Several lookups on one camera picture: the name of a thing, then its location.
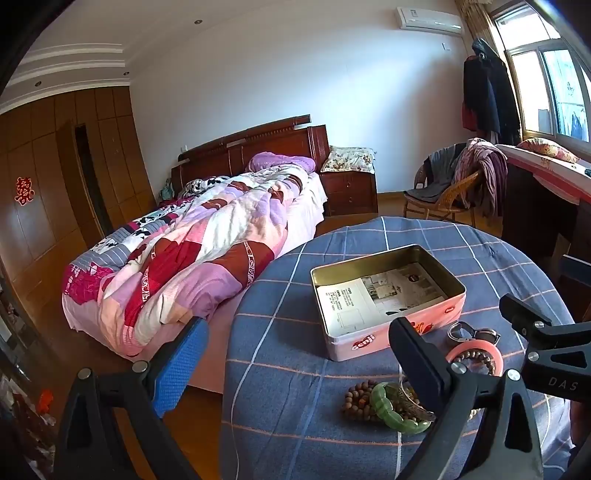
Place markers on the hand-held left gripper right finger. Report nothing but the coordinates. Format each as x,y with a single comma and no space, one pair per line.
418,369

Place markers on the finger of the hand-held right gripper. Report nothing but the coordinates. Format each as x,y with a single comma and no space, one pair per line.
531,318

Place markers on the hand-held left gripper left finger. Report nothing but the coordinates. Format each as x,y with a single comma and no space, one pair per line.
178,369

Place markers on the silver bangle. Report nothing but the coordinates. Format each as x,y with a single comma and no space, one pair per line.
413,408

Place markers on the green jade bangle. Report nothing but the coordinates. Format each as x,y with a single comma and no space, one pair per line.
378,404

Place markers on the pink bangle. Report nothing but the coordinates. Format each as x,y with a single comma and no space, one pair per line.
466,347

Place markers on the pink tin box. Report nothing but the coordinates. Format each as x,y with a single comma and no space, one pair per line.
369,344

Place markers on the dark wooden cabinet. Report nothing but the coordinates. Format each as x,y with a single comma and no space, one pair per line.
577,281

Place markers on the printed paper sheet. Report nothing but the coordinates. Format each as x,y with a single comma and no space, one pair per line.
351,300

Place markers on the dark wooden desk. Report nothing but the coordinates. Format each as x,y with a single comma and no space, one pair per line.
535,217

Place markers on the blue plaid tablecloth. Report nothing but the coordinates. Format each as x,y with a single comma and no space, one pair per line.
300,369

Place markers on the patchwork quilt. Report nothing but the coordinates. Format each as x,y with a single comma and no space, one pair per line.
198,240

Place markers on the wicker chair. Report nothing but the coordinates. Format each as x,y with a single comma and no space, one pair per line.
443,203

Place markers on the pink and white pad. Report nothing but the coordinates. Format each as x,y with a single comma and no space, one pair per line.
545,173

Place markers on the cluttered shelf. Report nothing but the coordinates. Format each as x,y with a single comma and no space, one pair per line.
23,369

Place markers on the mauve garment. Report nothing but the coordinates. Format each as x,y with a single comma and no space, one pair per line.
485,170

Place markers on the grey garment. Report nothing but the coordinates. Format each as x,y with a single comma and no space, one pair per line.
438,177

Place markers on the floral pink pillow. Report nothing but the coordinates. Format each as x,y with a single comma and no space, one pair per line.
549,150

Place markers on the teal cloth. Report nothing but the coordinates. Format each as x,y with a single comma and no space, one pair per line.
165,191

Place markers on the wooden nightstand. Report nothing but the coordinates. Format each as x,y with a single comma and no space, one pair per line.
351,194

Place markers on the red hanging garment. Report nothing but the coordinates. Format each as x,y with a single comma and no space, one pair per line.
469,117

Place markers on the floral pillow with white frill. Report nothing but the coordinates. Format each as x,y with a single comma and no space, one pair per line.
348,159

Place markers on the dark hanging coat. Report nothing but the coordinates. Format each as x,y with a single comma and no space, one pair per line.
489,92

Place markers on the purple pillow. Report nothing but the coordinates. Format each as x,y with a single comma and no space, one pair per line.
277,161

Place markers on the red paper decoration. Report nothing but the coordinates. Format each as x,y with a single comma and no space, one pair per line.
24,191

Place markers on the window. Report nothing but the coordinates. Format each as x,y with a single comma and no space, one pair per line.
554,83

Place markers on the wooden wardrobe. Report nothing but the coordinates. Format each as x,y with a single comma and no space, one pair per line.
46,161

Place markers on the wooden bed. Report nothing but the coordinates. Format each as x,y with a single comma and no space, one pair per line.
277,138

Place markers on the beige curtain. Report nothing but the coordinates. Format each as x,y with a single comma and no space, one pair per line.
480,23

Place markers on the white air conditioner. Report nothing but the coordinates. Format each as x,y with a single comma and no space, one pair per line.
429,18

